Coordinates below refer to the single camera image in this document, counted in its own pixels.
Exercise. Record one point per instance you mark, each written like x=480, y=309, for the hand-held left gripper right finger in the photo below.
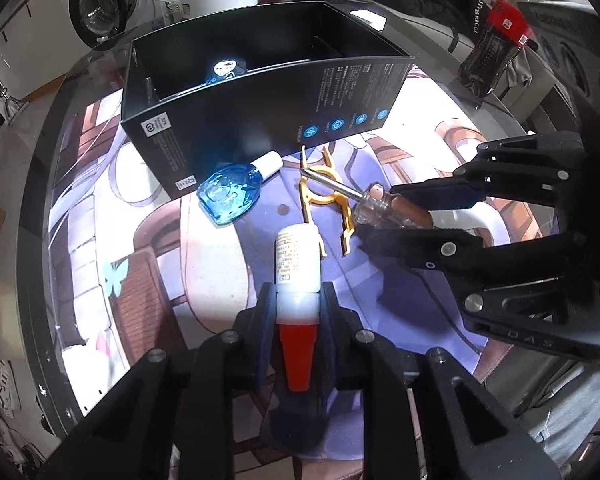
x=330, y=330

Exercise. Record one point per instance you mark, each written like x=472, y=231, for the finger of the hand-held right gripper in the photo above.
x=445, y=195
x=405, y=247

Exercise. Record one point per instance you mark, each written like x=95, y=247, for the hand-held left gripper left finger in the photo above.
x=267, y=330

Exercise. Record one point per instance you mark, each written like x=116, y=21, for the red capped white tube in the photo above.
x=297, y=270

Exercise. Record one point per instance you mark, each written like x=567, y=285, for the black cardboard box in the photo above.
x=260, y=110

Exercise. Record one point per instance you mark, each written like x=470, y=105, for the yellow plastic clip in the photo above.
x=346, y=225

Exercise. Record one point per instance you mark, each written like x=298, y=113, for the printed table mat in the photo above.
x=190, y=270

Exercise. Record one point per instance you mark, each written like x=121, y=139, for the grey garment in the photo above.
x=522, y=72

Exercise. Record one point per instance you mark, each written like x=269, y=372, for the small blue bottle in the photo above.
x=227, y=195

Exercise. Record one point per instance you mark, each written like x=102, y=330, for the cola bottle with red label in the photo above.
x=490, y=55

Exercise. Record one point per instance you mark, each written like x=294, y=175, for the person's grey trousers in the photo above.
x=565, y=405

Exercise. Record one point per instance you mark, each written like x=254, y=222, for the shoe rack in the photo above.
x=0, y=390

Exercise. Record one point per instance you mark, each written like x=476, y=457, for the white washing machine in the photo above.
x=100, y=5

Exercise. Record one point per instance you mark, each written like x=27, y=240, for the white lower cabinet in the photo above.
x=30, y=10

